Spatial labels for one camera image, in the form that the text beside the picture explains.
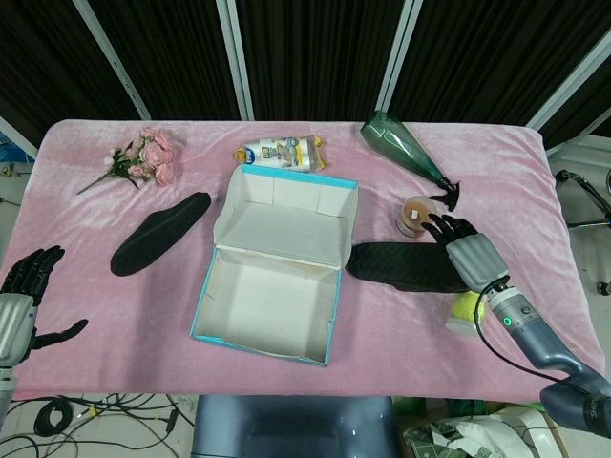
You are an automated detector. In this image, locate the green white plastic bag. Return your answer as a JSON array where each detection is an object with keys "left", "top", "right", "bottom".
[{"left": 403, "top": 410, "right": 577, "bottom": 458}]

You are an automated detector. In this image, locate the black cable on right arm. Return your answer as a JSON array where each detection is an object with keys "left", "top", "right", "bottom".
[{"left": 472, "top": 285, "right": 570, "bottom": 384}]

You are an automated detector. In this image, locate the clear plastic ball container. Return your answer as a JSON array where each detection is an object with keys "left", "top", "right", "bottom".
[{"left": 444, "top": 317, "right": 479, "bottom": 340}]

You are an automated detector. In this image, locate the teal cardboard shoe box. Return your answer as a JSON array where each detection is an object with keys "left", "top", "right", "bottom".
[{"left": 189, "top": 165, "right": 360, "bottom": 367}]

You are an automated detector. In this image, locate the black coiled floor cable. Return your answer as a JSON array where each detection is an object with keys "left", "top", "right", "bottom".
[{"left": 35, "top": 398, "right": 74, "bottom": 438}]

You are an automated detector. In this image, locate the yellow-green tennis ball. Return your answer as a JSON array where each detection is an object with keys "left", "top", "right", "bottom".
[{"left": 451, "top": 291, "right": 489, "bottom": 330}]

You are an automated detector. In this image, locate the blue-grey robot torso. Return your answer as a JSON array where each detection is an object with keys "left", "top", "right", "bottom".
[{"left": 193, "top": 394, "right": 400, "bottom": 458}]

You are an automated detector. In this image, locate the pink artificial flower bouquet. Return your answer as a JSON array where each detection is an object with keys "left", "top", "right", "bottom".
[{"left": 76, "top": 128, "right": 177, "bottom": 196}]

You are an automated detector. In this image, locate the clear jar with amber contents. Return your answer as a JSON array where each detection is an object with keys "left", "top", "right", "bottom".
[{"left": 394, "top": 194, "right": 443, "bottom": 239}]

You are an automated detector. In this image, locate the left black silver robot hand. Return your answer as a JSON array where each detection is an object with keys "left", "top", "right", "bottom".
[{"left": 0, "top": 245, "right": 90, "bottom": 367}]

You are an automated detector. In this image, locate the black pleated curtain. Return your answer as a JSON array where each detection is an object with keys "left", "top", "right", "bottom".
[{"left": 0, "top": 0, "right": 611, "bottom": 150}]

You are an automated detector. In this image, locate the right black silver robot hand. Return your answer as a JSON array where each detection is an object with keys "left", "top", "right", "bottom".
[{"left": 426, "top": 213, "right": 511, "bottom": 292}]

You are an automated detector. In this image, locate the black cable with inline switch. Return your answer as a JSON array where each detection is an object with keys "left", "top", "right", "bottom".
[{"left": 142, "top": 394, "right": 193, "bottom": 458}]

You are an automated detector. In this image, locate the yellow white snack package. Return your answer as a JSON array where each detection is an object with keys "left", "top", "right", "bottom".
[{"left": 232, "top": 135, "right": 330, "bottom": 174}]

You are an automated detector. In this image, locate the black slipper with plain strap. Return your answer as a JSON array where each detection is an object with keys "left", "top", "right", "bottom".
[{"left": 110, "top": 191, "right": 212, "bottom": 277}]

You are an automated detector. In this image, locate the black slipper with slotted strap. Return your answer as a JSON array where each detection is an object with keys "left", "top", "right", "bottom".
[{"left": 350, "top": 241, "right": 474, "bottom": 295}]

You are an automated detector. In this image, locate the pink velvet table cloth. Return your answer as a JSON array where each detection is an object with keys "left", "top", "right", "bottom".
[{"left": 11, "top": 118, "right": 605, "bottom": 402}]

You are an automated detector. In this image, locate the black metal wheeled stand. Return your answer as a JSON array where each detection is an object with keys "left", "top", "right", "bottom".
[{"left": 553, "top": 167, "right": 611, "bottom": 228}]

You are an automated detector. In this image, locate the green plastic spray bottle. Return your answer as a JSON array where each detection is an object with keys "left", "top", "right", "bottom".
[{"left": 360, "top": 110, "right": 463, "bottom": 214}]

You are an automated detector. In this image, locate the white metal frame post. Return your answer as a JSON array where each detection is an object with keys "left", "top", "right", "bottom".
[
  {"left": 527, "top": 32, "right": 611, "bottom": 133},
  {"left": 0, "top": 114, "right": 40, "bottom": 161},
  {"left": 74, "top": 0, "right": 153, "bottom": 120},
  {"left": 375, "top": 0, "right": 424, "bottom": 115},
  {"left": 215, "top": 0, "right": 255, "bottom": 121}
]

